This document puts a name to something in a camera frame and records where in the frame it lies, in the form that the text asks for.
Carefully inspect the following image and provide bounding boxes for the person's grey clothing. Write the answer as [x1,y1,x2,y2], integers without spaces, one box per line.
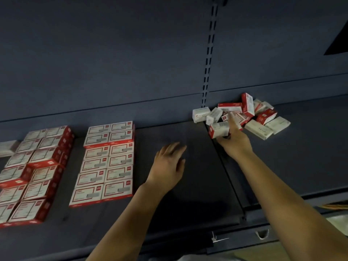
[179,255,229,261]

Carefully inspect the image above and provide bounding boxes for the small red white box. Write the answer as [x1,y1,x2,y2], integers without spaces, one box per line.
[31,165,64,183]
[110,121,134,132]
[209,121,231,140]
[27,146,70,169]
[38,134,75,150]
[69,185,104,208]
[108,154,135,168]
[84,145,111,159]
[23,180,61,201]
[0,203,17,226]
[8,199,53,225]
[24,129,48,141]
[84,132,111,148]
[101,180,133,202]
[4,151,33,168]
[45,125,73,137]
[0,185,27,203]
[75,170,108,187]
[80,157,109,172]
[109,142,135,156]
[109,130,135,145]
[0,165,33,189]
[87,124,112,135]
[15,139,40,153]
[105,166,134,182]

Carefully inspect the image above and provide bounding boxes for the pile of red white boxes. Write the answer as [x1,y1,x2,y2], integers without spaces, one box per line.
[206,93,291,141]

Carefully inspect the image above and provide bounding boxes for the brown packaged items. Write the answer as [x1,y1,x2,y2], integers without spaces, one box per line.
[320,203,348,211]

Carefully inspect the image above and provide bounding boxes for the person's right forearm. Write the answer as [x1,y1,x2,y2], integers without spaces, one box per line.
[236,149,348,261]

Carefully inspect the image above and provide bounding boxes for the person's left forearm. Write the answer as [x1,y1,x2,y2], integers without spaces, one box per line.
[87,182,172,261]

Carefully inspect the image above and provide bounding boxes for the white paper card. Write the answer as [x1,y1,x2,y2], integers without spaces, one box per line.
[211,231,230,243]

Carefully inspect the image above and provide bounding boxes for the clear packaged insoles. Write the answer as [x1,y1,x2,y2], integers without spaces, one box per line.
[326,214,348,236]

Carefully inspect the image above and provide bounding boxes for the person's right hand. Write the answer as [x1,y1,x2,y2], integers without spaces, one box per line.
[216,113,254,161]

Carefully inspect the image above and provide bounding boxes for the person's left hand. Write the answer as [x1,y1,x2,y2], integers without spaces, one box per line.
[146,142,187,194]

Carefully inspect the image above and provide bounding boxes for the dark metal shelf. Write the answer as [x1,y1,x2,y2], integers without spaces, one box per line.
[0,0,348,261]

